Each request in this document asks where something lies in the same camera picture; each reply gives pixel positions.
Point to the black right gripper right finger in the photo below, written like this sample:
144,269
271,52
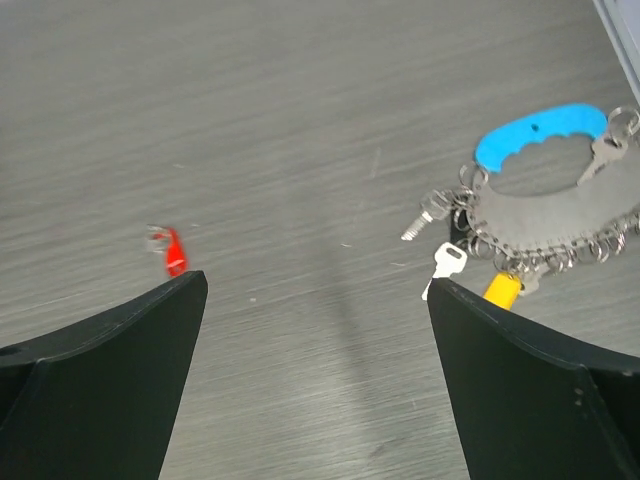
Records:
530,402

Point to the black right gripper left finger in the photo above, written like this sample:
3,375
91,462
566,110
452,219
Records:
98,399

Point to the steel key organizer blue handle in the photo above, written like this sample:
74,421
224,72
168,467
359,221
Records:
588,222

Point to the yellow key tag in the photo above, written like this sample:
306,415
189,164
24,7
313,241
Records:
503,290

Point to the red tagged key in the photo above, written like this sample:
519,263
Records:
166,241

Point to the silver key white head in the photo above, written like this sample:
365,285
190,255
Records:
449,259

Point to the grey threaded bolt key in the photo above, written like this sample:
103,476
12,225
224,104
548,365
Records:
435,205

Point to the silver key on ring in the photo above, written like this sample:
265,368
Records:
605,149

